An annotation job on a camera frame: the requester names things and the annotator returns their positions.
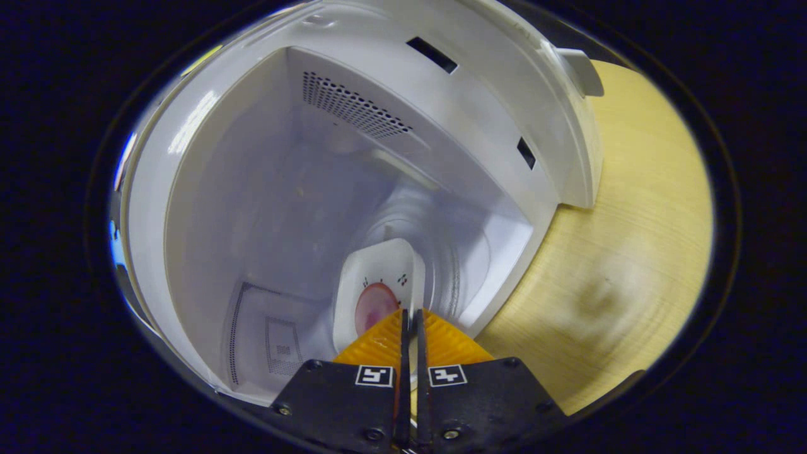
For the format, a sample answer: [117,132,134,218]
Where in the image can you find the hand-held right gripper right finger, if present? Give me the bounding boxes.
[414,308,568,451]

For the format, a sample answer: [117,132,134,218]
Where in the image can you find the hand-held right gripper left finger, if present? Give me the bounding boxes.
[270,309,412,451]

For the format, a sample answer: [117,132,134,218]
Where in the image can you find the white square plate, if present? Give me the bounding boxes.
[332,238,426,354]

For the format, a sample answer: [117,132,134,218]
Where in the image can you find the glass microwave turntable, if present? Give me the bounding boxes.
[344,189,492,329]

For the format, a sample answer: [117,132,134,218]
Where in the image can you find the pink meat slice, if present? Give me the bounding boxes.
[355,282,401,337]

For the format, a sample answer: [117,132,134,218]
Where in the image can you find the white microwave oven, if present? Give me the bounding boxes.
[110,0,605,407]

